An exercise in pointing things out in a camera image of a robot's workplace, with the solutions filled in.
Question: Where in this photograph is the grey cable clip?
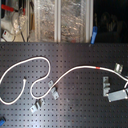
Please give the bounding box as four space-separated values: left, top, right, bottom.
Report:
48 80 59 100
30 99 45 113
114 63 123 74
103 76 110 97

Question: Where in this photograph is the white cable with red mark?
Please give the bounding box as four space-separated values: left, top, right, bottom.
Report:
0 56 128 105

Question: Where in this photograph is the blue clamp handle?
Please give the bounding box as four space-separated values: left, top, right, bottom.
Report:
90 26 98 44

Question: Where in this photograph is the grey cable clip far left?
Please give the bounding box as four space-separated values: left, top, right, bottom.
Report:
30 99 45 113

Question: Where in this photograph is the red and white device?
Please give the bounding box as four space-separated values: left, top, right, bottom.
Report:
2 30 14 42

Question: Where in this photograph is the silver metal connector block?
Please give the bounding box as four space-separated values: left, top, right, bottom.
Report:
108 90 128 102

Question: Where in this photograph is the grey cable clip upper right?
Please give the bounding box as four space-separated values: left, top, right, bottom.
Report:
114 63 123 74

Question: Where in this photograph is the blue object bottom left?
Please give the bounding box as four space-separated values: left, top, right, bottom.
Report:
0 117 6 126

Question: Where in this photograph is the clear plastic sheet window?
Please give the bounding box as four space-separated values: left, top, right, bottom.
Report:
34 0 94 43

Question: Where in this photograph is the grey cable clip centre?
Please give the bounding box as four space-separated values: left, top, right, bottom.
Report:
48 80 59 100

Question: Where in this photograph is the black perforated pegboard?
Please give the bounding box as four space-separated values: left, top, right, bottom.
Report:
0 43 128 128

